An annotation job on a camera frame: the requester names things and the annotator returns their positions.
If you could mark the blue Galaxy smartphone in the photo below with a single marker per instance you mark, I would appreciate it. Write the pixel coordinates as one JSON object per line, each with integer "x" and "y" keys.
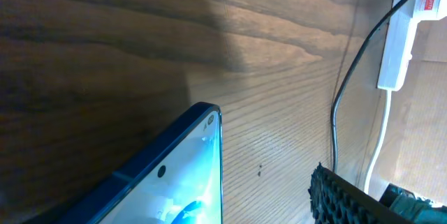
{"x": 177, "y": 178}

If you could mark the white power strip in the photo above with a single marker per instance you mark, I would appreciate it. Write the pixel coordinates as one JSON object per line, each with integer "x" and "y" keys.
{"x": 397, "y": 51}

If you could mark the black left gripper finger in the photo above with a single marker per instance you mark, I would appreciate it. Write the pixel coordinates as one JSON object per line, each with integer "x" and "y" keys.
{"x": 334, "y": 200}

